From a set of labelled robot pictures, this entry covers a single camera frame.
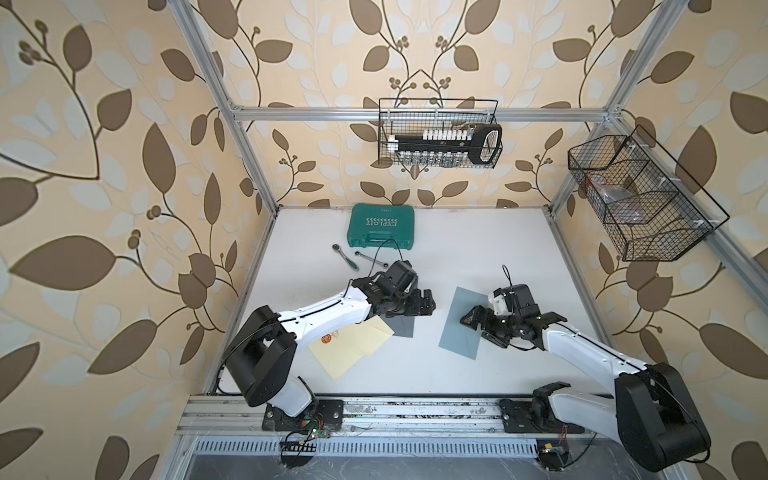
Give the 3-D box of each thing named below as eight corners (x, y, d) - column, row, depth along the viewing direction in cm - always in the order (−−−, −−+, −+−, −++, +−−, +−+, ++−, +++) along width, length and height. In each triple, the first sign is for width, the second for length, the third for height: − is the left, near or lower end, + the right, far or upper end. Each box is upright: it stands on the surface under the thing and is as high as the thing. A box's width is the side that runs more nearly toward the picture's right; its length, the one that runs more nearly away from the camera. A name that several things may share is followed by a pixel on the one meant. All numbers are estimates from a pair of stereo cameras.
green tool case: (347, 249, 109) (346, 241, 106) (352, 211, 122) (351, 203, 119) (415, 249, 109) (415, 241, 106) (413, 211, 122) (413, 203, 119)
